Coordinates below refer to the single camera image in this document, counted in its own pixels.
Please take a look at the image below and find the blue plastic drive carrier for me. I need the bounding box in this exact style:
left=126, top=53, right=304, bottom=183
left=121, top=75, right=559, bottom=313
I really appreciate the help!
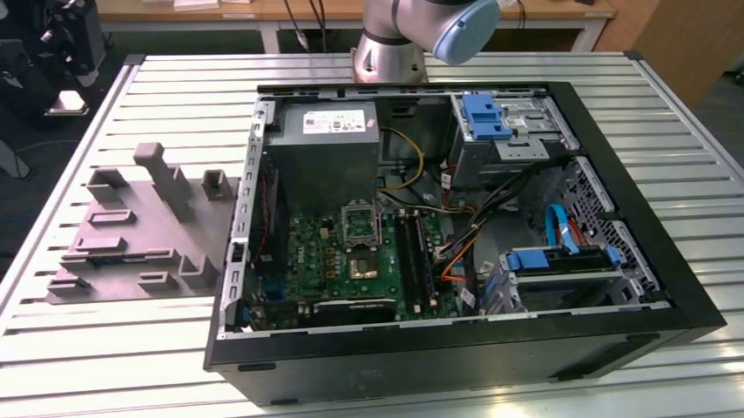
left=460, top=92, right=514, bottom=142

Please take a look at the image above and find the metal socket cover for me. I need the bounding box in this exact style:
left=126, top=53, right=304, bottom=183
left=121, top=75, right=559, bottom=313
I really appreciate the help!
left=337, top=201, right=383, bottom=253

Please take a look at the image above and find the wooden desk white frame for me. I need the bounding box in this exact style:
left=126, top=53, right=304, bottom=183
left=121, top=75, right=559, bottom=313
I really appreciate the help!
left=94, top=0, right=618, bottom=56

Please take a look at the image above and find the grey parts rack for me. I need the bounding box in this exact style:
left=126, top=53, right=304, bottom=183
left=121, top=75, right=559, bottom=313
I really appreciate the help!
left=43, top=142, right=243, bottom=304

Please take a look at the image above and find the black cable bundle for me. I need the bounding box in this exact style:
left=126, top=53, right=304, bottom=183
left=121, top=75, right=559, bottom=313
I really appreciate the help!
left=434, top=155, right=575, bottom=259

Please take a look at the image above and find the light blue flat cable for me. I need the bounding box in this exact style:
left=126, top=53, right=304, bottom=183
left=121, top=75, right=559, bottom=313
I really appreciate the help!
left=543, top=202, right=583, bottom=257

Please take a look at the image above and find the yellow wire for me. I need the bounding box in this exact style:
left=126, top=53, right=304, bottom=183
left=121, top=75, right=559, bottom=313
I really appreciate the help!
left=375, top=125, right=426, bottom=192

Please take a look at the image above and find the green motherboard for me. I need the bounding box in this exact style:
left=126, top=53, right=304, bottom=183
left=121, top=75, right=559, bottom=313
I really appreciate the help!
left=248, top=203, right=462, bottom=328

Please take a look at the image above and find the black graphics card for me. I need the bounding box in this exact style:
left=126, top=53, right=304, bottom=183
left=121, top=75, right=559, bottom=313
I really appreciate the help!
left=296, top=297, right=399, bottom=327

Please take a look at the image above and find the silver CPU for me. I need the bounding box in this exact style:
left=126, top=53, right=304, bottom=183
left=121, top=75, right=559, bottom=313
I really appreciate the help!
left=43, top=89, right=89, bottom=117

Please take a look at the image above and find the black RAM slot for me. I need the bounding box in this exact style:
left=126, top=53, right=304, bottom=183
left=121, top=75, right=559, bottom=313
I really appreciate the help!
left=400, top=211, right=424, bottom=311
left=393, top=211, right=416, bottom=311

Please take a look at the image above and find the RAM stick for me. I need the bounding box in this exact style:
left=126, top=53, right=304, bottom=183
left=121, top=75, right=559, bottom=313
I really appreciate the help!
left=409, top=210, right=442, bottom=308
left=84, top=254, right=149, bottom=266

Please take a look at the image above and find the brown wooden cabinet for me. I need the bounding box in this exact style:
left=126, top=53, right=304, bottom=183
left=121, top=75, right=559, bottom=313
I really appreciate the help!
left=595, top=0, right=744, bottom=110

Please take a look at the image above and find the grey metal disk bay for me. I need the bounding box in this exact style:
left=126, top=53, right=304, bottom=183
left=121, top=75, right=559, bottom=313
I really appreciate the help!
left=486, top=244, right=670, bottom=315

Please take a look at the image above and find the CPU socket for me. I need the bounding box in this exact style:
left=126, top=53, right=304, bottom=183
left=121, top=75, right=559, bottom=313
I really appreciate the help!
left=344, top=248, right=384, bottom=282

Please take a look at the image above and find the grey metal drive cage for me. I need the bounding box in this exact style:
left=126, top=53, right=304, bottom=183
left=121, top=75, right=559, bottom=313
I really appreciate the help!
left=450, top=92, right=582, bottom=191

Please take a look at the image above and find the grey power supply unit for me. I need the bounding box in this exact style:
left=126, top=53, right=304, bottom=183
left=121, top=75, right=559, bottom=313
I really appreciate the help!
left=264, top=102, right=383, bottom=214

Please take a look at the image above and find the orange wire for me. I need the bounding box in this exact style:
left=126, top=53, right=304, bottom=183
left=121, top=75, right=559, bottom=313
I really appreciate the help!
left=438, top=217, right=487, bottom=287

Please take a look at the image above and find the black PC case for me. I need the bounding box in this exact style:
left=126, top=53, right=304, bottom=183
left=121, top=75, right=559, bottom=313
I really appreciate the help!
left=201, top=80, right=729, bottom=408

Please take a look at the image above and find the hard disk in blue carrier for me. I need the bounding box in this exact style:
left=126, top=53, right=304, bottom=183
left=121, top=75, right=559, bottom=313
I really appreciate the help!
left=503, top=244, right=623, bottom=276

